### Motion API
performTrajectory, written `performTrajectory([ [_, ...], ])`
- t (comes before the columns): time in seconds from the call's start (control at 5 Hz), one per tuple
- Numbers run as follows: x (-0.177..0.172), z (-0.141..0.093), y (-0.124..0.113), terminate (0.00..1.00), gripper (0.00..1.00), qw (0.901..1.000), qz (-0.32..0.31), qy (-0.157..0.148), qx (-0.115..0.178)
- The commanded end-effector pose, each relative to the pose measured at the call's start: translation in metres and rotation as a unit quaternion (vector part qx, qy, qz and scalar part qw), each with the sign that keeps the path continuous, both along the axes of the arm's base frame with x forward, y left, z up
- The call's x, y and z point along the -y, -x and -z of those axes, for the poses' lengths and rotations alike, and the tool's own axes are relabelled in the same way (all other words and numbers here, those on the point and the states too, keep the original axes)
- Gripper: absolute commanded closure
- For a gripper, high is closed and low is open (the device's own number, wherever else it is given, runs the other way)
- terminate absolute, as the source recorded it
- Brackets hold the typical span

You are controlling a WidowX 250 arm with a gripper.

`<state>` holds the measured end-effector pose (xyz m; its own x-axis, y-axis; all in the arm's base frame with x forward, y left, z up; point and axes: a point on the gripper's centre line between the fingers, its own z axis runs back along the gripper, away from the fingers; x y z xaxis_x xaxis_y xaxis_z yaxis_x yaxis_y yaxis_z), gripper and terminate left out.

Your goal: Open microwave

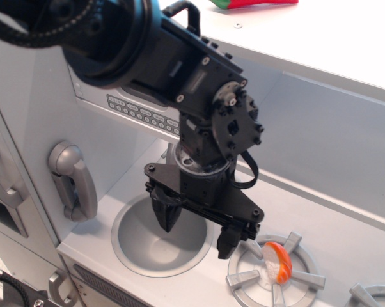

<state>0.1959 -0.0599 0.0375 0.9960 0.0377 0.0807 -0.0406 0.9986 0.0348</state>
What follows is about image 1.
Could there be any grey toy wall phone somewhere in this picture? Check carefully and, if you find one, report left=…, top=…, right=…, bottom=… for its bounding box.
left=48, top=141, right=98, bottom=223

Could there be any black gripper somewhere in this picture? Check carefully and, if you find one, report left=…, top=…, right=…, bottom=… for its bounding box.
left=144, top=163, right=264, bottom=259

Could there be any salmon sushi toy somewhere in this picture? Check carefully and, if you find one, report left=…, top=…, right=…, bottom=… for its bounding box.
left=262, top=241, right=292, bottom=285

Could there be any grey toy stove burner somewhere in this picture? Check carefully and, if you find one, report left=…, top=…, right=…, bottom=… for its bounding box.
left=226, top=232, right=326, bottom=306

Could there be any round grey toy sink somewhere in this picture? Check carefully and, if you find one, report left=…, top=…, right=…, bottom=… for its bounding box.
left=111, top=193, right=214, bottom=278

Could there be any red chili pepper toy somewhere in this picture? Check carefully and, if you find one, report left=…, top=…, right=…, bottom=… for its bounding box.
left=210, top=0, right=299, bottom=10

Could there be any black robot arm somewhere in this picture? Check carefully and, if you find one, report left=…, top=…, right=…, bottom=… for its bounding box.
left=0, top=1, right=264, bottom=259

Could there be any grey oven door handle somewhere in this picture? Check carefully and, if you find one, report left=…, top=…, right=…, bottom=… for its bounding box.
left=48, top=272, right=75, bottom=307

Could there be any grey toy microwave door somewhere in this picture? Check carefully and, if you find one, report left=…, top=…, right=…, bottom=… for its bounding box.
left=69, top=68, right=180, bottom=144

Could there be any grey toy faucet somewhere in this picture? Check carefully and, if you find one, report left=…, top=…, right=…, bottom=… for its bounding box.
left=161, top=143, right=177, bottom=165

